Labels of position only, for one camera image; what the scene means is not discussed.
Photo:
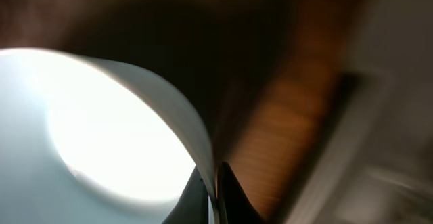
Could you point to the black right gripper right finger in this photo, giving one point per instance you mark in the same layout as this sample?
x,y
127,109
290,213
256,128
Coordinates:
x,y
234,206

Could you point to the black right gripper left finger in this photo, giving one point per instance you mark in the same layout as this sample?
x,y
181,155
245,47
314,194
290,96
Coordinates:
x,y
192,207

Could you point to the light blue small bowl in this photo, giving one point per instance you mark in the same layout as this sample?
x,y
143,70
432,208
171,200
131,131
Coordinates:
x,y
88,140

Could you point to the grey plastic dishwasher rack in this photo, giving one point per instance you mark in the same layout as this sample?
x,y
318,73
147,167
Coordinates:
x,y
382,142

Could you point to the dark brown serving tray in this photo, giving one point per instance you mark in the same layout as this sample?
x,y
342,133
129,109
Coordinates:
x,y
220,64

